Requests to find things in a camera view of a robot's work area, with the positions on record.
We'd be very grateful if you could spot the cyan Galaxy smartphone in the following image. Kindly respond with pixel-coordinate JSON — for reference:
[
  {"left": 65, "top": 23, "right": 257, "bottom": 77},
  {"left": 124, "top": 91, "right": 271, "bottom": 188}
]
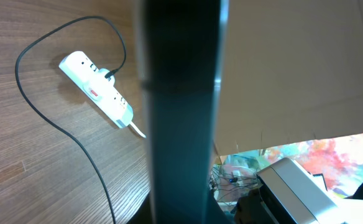
[{"left": 135, "top": 1, "right": 229, "bottom": 223}]

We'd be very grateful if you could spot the black USB charger cable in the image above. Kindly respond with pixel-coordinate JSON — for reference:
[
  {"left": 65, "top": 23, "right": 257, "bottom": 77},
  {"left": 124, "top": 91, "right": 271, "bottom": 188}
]
[{"left": 14, "top": 15, "right": 128, "bottom": 224}]

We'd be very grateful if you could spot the white power strip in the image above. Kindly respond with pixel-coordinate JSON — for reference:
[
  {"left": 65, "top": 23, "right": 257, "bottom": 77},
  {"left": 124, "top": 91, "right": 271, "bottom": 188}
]
[{"left": 59, "top": 51, "right": 134, "bottom": 128}]

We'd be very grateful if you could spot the silver box device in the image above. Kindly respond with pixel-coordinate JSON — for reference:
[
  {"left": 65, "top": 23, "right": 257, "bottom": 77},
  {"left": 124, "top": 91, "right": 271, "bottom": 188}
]
[{"left": 256, "top": 157, "right": 347, "bottom": 224}]

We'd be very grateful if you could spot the white power strip cord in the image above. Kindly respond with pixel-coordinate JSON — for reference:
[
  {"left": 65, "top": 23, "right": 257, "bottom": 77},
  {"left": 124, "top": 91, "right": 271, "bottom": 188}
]
[{"left": 128, "top": 120, "right": 147, "bottom": 139}]

